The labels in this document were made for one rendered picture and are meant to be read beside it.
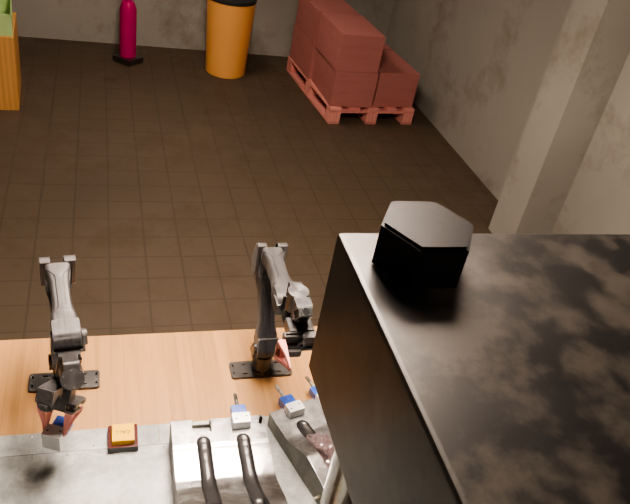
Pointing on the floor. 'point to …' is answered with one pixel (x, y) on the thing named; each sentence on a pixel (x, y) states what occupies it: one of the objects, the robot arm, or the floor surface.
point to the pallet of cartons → (348, 65)
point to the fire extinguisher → (127, 35)
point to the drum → (228, 36)
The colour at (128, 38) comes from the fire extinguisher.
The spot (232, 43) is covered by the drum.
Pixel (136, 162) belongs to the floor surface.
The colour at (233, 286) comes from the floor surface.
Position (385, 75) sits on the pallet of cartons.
